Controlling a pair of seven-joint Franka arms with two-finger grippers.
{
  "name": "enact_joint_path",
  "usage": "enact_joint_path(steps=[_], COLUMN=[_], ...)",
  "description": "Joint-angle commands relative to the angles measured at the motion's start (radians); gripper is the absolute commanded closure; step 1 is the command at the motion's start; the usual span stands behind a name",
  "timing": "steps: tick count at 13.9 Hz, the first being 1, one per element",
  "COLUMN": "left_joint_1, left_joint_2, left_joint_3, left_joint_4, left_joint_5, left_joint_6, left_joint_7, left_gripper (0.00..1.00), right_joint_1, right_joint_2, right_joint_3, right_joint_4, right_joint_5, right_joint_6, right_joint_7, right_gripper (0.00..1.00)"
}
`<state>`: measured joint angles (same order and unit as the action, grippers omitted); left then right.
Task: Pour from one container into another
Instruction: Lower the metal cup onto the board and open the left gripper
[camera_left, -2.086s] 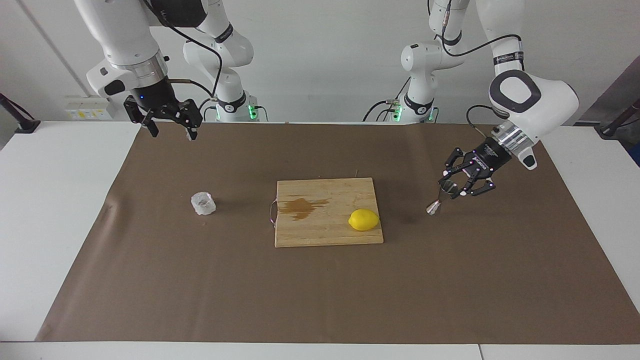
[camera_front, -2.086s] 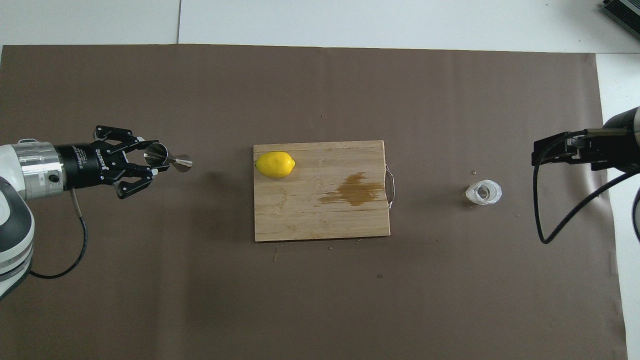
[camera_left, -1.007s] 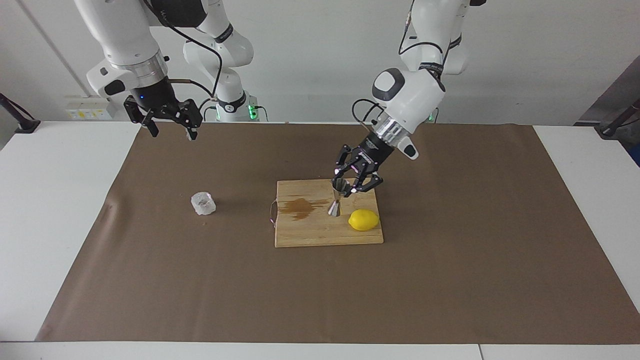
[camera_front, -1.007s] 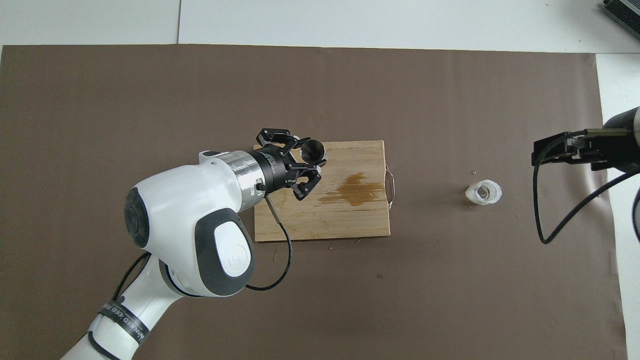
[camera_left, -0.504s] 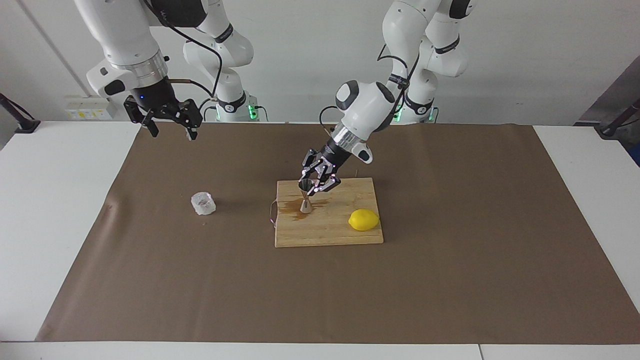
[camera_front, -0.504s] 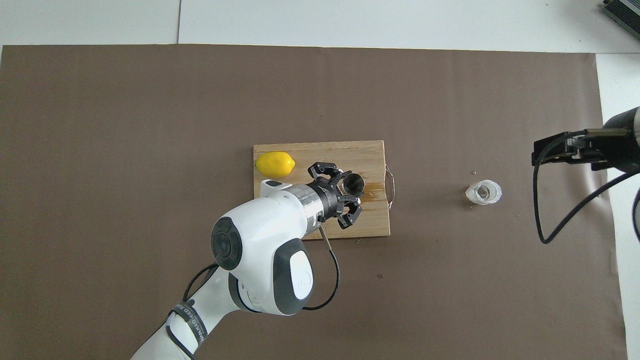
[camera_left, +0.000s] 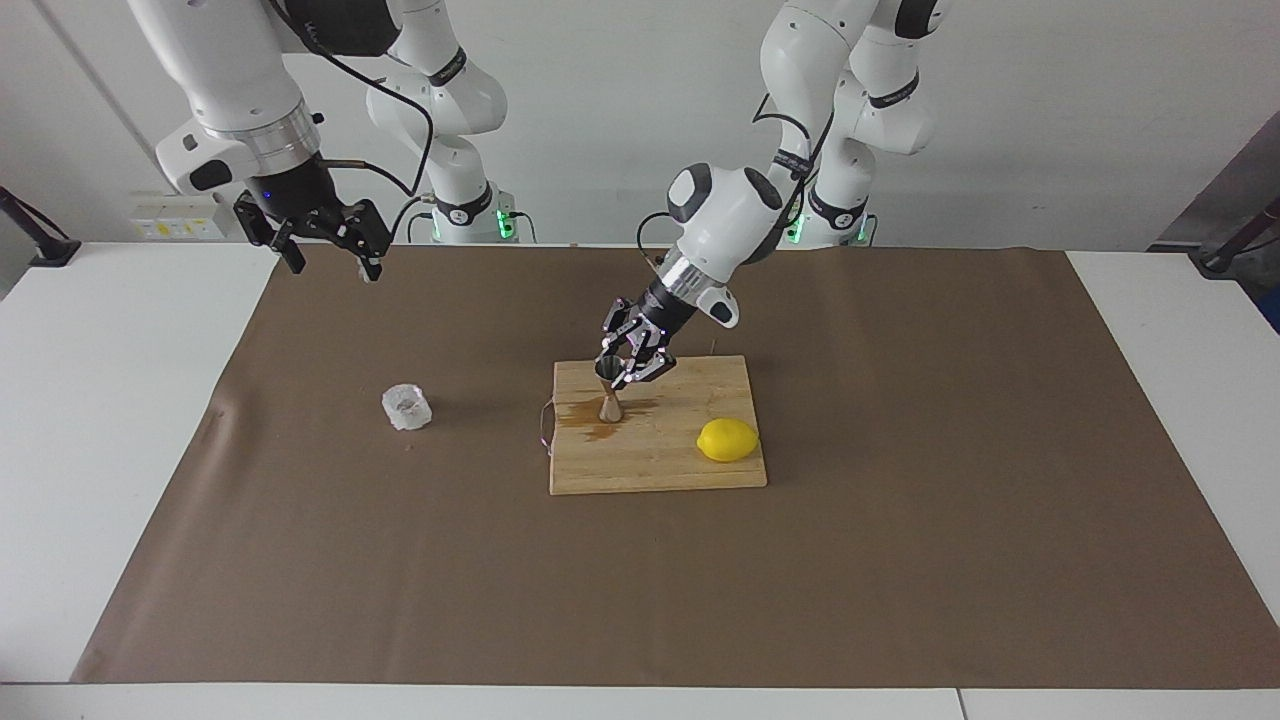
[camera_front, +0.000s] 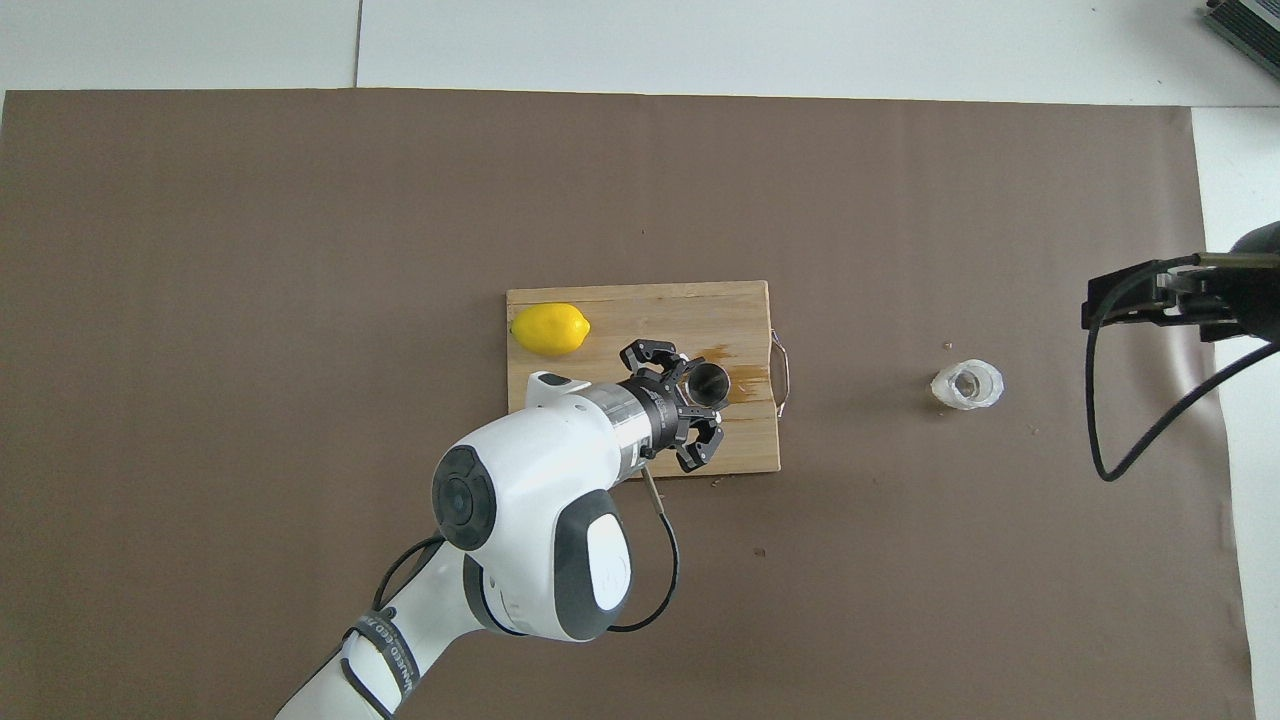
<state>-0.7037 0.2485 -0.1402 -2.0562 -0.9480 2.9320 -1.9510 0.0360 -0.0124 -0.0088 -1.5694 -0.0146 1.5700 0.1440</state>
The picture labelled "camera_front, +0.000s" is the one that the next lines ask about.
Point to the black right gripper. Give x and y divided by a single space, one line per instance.
1235 300

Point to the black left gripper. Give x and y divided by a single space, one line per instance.
662 415

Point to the steel double jigger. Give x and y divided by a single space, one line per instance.
708 385

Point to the clear plastic cup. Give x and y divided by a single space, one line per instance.
965 386

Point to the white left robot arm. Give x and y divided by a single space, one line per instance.
530 480

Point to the wooden cutting board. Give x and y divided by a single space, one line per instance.
600 400

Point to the yellow lemon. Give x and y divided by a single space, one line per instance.
550 330

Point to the grey ribbed device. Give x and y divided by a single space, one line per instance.
1250 22

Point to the brown paper table mat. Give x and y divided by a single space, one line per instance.
300 300

